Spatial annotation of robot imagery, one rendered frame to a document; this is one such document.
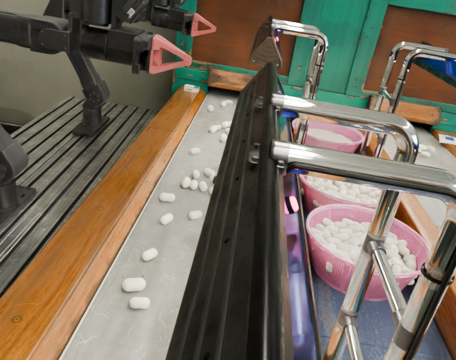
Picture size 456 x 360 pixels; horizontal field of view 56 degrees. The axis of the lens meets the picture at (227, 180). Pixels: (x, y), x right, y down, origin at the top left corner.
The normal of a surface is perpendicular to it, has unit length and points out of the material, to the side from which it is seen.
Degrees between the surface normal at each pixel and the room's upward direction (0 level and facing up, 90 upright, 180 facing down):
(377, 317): 0
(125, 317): 0
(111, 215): 0
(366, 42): 90
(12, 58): 90
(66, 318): 45
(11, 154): 60
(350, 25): 90
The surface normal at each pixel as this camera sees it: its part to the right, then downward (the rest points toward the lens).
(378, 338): 0.15, -0.89
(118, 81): -0.05, 0.43
